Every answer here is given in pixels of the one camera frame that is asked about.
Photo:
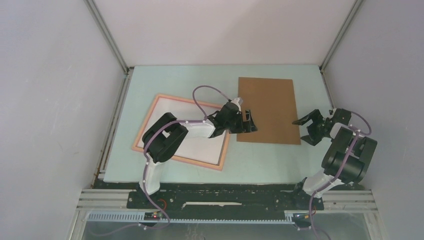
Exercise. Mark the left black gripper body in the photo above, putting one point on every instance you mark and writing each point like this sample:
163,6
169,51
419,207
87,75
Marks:
235,126

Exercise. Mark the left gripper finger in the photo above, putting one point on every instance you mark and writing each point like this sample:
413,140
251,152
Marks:
247,126
247,117

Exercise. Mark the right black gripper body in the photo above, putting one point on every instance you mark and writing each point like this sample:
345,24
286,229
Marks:
322,131

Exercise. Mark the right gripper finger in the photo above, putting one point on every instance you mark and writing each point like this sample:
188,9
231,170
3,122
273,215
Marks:
314,116
313,139

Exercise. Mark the brown backing board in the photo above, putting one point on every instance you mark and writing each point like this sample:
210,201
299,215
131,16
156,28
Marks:
273,108

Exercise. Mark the landscape photo print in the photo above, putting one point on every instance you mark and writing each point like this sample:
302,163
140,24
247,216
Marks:
198,149

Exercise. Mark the orange wooden picture frame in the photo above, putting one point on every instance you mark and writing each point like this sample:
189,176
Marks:
145,126

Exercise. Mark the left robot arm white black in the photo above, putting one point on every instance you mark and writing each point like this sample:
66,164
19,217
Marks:
162,140

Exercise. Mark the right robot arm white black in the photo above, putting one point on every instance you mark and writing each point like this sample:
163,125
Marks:
349,155

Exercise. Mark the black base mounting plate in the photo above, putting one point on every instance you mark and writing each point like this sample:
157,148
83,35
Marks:
226,202

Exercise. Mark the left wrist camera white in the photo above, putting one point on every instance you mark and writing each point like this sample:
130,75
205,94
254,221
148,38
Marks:
238,101

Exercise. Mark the right aluminium corner post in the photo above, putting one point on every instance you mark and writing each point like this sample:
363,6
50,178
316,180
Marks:
355,8

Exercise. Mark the aluminium corner post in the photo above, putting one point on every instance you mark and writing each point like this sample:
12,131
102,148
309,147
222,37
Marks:
104,30
355,8

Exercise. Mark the grey cable duct strip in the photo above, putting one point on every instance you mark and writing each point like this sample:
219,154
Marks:
139,217

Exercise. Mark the left aluminium corner post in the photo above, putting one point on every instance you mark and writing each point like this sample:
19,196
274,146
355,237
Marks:
104,30

